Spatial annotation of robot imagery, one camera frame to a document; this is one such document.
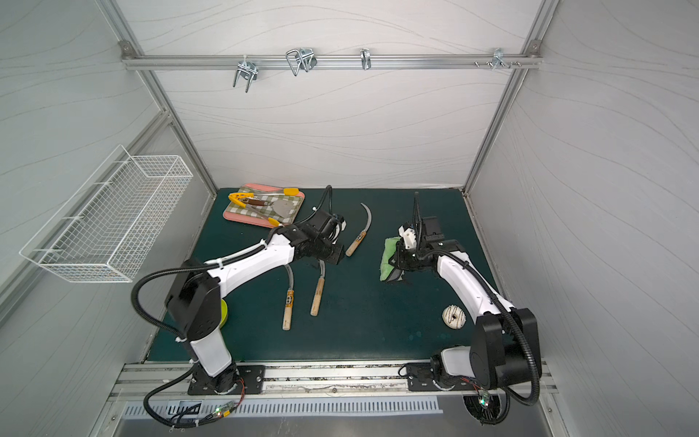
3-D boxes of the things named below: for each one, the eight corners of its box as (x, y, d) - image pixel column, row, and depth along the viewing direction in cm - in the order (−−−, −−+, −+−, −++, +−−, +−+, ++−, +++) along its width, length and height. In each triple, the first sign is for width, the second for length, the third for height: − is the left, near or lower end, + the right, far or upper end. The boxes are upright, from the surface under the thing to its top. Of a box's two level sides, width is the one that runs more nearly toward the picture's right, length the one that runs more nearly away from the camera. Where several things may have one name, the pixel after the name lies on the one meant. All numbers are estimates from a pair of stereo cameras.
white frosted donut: (444, 329, 84) (446, 326, 82) (439, 307, 88) (441, 304, 86) (466, 329, 84) (468, 326, 82) (460, 307, 88) (463, 304, 86)
